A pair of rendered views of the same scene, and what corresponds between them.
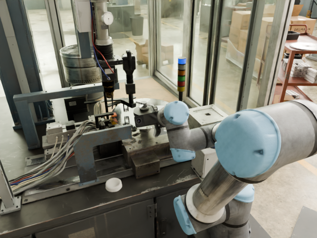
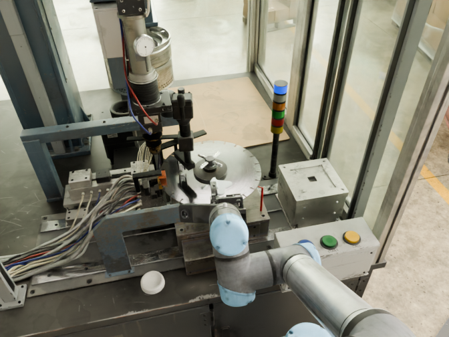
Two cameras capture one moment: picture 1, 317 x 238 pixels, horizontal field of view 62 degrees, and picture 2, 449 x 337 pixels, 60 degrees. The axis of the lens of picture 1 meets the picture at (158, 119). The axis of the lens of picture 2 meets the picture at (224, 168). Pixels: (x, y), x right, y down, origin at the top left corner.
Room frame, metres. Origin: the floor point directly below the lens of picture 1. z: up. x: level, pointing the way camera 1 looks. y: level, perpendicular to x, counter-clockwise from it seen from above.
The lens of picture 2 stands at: (0.24, -0.13, 1.79)
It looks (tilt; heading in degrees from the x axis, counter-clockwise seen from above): 41 degrees down; 10
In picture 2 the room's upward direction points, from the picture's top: 1 degrees counter-clockwise
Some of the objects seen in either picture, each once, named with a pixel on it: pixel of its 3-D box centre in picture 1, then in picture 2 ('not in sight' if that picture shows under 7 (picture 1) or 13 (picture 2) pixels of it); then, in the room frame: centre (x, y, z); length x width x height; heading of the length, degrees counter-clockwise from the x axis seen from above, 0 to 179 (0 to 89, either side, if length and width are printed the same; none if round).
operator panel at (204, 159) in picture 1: (223, 153); (323, 254); (1.00, -0.30, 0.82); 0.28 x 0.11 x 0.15; 111
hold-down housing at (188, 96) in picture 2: (129, 72); (184, 120); (1.13, 0.13, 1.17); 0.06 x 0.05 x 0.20; 102
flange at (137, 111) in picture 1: (144, 109); (210, 168); (1.18, 0.07, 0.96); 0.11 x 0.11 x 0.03
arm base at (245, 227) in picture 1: (229, 220); not in sight; (0.64, -0.25, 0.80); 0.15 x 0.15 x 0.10
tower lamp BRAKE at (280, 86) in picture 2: (181, 60); (280, 87); (1.41, -0.13, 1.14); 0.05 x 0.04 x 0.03; 21
